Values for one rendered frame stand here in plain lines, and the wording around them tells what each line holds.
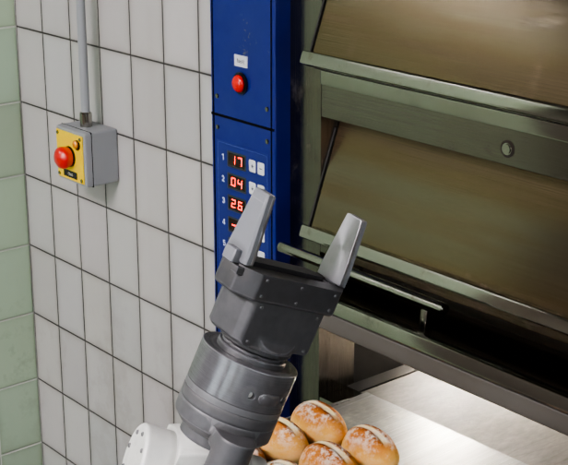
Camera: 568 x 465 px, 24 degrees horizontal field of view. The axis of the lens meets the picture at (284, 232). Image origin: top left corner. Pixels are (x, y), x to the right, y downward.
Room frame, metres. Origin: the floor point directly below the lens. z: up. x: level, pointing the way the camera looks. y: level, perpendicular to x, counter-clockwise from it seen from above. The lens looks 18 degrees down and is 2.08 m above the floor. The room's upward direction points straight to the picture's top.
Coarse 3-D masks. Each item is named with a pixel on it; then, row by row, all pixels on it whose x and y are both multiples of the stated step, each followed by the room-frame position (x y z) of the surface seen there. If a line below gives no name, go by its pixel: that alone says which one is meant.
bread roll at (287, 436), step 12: (288, 420) 1.73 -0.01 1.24; (276, 432) 1.71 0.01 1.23; (288, 432) 1.70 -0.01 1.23; (300, 432) 1.71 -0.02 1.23; (276, 444) 1.70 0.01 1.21; (288, 444) 1.69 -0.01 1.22; (300, 444) 1.70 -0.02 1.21; (276, 456) 1.69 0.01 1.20; (288, 456) 1.69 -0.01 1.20; (300, 456) 1.69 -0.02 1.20
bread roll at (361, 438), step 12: (348, 432) 1.72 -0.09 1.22; (360, 432) 1.70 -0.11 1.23; (372, 432) 1.69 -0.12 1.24; (384, 432) 1.70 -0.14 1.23; (348, 444) 1.70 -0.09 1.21; (360, 444) 1.68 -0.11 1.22; (372, 444) 1.67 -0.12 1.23; (384, 444) 1.67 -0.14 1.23; (360, 456) 1.67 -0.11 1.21; (372, 456) 1.66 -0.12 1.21; (384, 456) 1.66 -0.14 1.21; (396, 456) 1.67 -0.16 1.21
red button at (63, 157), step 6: (54, 150) 2.34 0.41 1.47; (60, 150) 2.32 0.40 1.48; (66, 150) 2.33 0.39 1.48; (54, 156) 2.33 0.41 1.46; (60, 156) 2.32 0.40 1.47; (66, 156) 2.32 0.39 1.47; (72, 156) 2.33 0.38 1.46; (60, 162) 2.32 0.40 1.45; (66, 162) 2.32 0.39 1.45; (72, 162) 2.33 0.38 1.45; (60, 168) 2.33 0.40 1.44
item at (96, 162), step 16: (64, 128) 2.36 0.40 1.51; (80, 128) 2.35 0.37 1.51; (96, 128) 2.35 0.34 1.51; (112, 128) 2.35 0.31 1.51; (64, 144) 2.36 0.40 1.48; (80, 144) 2.31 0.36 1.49; (96, 144) 2.32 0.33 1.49; (112, 144) 2.34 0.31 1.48; (80, 160) 2.31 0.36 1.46; (96, 160) 2.32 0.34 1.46; (112, 160) 2.34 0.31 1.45; (64, 176) 2.36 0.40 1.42; (80, 176) 2.32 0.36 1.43; (96, 176) 2.32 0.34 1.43; (112, 176) 2.34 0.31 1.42
